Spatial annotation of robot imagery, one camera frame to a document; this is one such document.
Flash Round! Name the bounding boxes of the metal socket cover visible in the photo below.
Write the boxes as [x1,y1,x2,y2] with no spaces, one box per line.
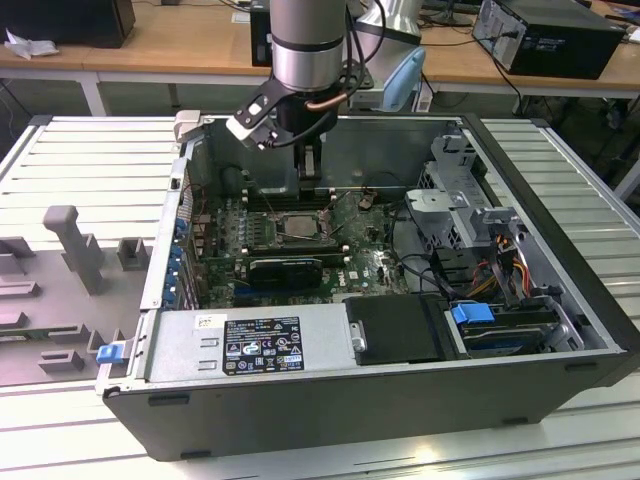
[322,192,356,237]

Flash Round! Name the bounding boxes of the silver CPU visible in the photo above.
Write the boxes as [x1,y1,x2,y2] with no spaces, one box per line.
[282,214,326,239]

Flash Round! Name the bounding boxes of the black RAM slot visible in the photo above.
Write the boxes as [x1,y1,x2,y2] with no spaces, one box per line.
[243,244,348,253]
[244,198,335,207]
[243,239,347,248]
[243,254,349,264]
[244,187,335,197]
[244,193,335,202]
[244,203,335,212]
[243,249,348,258]

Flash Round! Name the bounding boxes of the CPU socket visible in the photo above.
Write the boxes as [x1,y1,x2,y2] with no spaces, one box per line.
[274,209,334,245]

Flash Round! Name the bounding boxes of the black cylinder component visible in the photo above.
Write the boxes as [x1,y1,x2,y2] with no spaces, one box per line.
[221,167,245,196]

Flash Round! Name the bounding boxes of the black computer tower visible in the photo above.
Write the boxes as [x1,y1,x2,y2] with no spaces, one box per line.
[249,0,274,69]

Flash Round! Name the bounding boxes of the pale blue teach pendant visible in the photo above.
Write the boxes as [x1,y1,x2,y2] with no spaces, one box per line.
[382,47,426,114]

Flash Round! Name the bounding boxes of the black graphics card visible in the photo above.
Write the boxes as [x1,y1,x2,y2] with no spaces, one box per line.
[248,256,325,290]

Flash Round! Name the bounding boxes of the white power strip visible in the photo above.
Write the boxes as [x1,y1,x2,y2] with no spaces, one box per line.
[413,81,434,114]

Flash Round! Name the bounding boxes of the green motherboard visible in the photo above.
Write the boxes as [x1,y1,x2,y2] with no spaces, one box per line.
[197,187,416,309]

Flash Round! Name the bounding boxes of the silver drive cage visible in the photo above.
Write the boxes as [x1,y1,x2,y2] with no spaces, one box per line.
[403,133,531,256]

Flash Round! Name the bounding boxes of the black monitor stand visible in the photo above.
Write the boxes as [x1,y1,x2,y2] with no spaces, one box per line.
[422,0,476,29]

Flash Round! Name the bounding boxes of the black plastic shroud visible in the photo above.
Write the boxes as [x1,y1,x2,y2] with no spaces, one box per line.
[344,294,454,366]

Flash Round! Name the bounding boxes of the hard disk in blue carrier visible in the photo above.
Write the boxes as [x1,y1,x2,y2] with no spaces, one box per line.
[448,301,551,359]

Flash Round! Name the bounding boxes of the silver power supply unit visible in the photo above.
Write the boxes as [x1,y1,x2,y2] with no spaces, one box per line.
[144,302,359,384]

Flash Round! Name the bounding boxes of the black PC case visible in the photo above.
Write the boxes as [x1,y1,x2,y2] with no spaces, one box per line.
[94,110,640,461]

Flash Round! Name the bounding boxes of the black desktop computer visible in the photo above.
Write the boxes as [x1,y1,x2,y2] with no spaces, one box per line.
[472,0,626,81]

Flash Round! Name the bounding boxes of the black equipment box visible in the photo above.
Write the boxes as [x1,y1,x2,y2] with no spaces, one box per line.
[0,0,136,50]

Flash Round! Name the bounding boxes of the grey parts rack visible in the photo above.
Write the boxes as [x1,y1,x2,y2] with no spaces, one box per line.
[0,204,156,386]

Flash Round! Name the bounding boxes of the white crumpled paper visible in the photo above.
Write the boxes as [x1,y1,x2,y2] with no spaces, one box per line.
[3,27,60,57]

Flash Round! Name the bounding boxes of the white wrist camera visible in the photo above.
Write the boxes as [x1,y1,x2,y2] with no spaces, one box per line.
[224,98,281,151]

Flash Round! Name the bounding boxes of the yellow wires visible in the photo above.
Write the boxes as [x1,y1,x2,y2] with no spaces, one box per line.
[469,276,501,301]

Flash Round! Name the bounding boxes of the orange red wires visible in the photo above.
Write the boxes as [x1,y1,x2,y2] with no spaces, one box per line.
[505,248,532,295]

